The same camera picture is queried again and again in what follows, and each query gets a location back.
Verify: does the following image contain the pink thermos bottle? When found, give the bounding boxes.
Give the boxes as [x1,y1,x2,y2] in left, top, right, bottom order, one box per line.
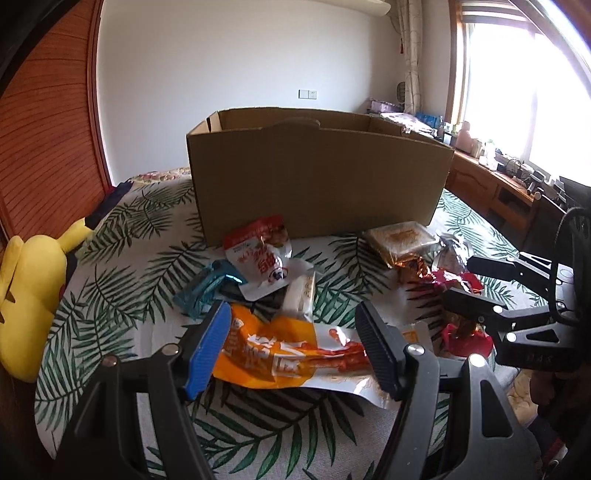
[455,121,474,155]

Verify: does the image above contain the floral quilt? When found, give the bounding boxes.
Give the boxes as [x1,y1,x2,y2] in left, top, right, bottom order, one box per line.
[127,167,191,185]

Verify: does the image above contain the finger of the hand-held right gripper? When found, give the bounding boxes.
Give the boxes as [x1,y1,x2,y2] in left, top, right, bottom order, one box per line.
[442,287,580,370]
[466,251,557,298]

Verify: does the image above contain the yellow plush toy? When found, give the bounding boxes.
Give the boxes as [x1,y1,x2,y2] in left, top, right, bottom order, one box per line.
[0,217,93,384]

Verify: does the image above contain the orange snack packet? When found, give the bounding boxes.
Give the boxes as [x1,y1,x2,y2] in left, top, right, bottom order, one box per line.
[212,302,439,409]

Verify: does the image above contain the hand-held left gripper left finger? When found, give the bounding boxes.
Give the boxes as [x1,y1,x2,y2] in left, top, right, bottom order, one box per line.
[51,300,232,480]

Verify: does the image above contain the teal snack packet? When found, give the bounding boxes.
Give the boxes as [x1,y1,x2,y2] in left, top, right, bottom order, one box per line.
[173,259,245,319]

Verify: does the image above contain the wooden wardrobe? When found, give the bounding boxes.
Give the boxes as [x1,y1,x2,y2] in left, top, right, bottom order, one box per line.
[0,0,116,245]

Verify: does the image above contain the window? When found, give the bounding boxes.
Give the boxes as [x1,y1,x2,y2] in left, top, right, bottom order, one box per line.
[448,0,591,185]

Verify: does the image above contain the patterned curtain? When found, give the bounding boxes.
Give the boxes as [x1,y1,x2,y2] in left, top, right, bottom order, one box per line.
[397,0,423,116]

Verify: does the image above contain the brown cardboard box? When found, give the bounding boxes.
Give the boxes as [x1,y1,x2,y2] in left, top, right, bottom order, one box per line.
[186,107,455,250]

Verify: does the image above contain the folded patterned fabric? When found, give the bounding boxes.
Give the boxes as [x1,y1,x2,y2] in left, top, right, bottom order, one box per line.
[379,112,437,137]

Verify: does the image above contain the clear wrapped snack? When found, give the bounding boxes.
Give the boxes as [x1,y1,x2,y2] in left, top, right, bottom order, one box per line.
[434,234,472,273]

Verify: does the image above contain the magenta snack packet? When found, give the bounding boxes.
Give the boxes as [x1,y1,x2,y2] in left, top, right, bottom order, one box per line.
[418,270,483,296]

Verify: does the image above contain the white snack bar packet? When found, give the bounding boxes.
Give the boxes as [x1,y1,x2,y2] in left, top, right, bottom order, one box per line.
[281,272,317,321]

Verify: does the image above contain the wooden cabinet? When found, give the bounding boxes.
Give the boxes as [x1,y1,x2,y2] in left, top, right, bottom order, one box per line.
[445,150,568,252]

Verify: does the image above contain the clear tray snack packet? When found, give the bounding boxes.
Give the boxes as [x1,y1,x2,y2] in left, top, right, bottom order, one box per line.
[362,222,439,268]

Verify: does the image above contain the gold foil snack packet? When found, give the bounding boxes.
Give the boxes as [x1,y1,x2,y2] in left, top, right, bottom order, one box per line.
[392,256,432,283]

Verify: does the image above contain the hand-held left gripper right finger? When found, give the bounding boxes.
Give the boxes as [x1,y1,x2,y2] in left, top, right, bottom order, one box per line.
[355,301,541,480]

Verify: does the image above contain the leaf print bed sheet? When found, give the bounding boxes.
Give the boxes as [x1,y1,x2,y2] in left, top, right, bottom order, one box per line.
[34,178,550,480]

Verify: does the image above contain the dark cloth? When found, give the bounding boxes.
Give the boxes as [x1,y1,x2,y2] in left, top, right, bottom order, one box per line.
[85,181,134,232]

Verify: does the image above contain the red white snack packet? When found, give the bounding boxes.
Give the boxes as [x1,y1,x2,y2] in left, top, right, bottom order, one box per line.
[223,215,311,301]

